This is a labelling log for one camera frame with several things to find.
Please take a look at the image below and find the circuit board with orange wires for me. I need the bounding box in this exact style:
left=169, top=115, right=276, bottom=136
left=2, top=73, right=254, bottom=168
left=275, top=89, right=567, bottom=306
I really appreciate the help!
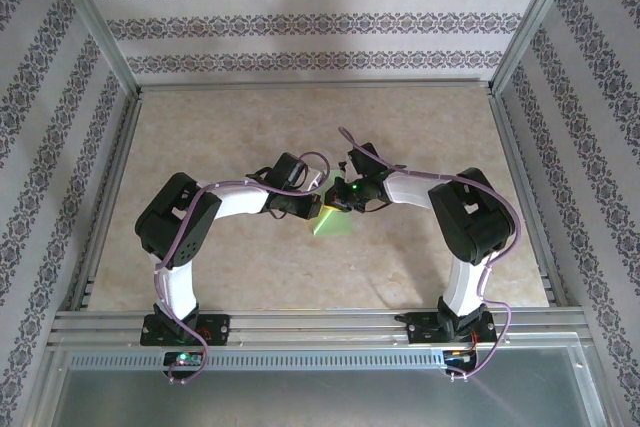
left=442, top=349, right=479, bottom=366

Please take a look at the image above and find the circuit board with green light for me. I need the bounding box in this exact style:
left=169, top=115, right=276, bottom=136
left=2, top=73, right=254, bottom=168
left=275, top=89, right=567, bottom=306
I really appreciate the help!
left=163, top=351, right=204, bottom=367

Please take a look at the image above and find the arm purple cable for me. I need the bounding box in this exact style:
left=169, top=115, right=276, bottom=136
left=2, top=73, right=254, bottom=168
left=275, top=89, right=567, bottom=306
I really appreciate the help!
left=338, top=126, right=524, bottom=381
left=154, top=150, right=331, bottom=386

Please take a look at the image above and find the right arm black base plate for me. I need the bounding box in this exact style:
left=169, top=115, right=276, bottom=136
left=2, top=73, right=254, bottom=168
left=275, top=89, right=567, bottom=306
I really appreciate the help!
left=405, top=311, right=499, bottom=347

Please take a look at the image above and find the grey metal sheet panel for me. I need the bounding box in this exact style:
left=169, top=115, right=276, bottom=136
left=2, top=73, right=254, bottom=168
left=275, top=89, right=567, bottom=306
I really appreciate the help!
left=49, top=346, right=606, bottom=427

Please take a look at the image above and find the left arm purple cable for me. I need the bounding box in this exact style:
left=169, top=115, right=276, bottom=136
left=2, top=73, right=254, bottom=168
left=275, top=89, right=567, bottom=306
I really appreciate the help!
left=154, top=150, right=331, bottom=386

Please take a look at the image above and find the green paper sheet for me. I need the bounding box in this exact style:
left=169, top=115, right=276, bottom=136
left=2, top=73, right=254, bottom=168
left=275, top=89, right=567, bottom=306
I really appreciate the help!
left=309, top=171, right=353, bottom=238

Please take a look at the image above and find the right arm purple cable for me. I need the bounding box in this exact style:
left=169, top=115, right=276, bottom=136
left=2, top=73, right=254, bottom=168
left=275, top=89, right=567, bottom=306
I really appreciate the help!
left=338, top=126, right=524, bottom=381

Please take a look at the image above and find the aluminium rail along patterned wall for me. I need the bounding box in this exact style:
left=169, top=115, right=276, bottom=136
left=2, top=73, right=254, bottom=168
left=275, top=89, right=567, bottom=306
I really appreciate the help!
left=137, top=77, right=494, bottom=94

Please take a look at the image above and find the left aluminium side rail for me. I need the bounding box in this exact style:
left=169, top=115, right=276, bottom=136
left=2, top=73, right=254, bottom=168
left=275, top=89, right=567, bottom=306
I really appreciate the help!
left=67, top=91, right=146, bottom=313

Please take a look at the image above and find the slotted grey cable duct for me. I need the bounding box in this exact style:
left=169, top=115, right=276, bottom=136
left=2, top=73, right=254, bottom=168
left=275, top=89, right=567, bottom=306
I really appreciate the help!
left=67, top=350, right=446, bottom=371

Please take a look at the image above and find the right aluminium side rail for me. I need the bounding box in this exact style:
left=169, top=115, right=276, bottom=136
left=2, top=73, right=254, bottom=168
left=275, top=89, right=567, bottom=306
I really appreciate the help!
left=487, top=89, right=574, bottom=311

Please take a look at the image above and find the long aluminium mounting rail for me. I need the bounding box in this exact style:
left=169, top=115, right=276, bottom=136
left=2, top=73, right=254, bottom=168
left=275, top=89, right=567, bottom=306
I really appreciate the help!
left=47, top=307, right=594, bottom=348

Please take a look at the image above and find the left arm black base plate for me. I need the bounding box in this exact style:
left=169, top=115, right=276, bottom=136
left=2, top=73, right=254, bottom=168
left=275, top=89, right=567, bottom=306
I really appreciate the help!
left=139, top=314, right=231, bottom=347

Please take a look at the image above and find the aluminium corner post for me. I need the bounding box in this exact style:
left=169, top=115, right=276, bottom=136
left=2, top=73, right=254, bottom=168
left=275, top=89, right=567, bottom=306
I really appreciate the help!
left=39, top=0, right=144, bottom=101
left=487, top=0, right=594, bottom=98

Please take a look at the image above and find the right aluminium corner post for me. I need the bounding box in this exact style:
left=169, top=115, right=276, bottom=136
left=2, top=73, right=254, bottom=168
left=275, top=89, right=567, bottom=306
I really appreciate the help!
left=487, top=0, right=594, bottom=98

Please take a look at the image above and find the left aluminium corner post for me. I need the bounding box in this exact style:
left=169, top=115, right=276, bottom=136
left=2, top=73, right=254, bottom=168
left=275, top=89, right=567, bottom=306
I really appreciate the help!
left=39, top=0, right=144, bottom=101

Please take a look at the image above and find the aluminium side rail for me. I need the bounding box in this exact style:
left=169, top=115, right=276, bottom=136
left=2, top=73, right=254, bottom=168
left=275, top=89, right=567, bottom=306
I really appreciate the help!
left=67, top=91, right=146, bottom=313
left=487, top=89, right=574, bottom=311

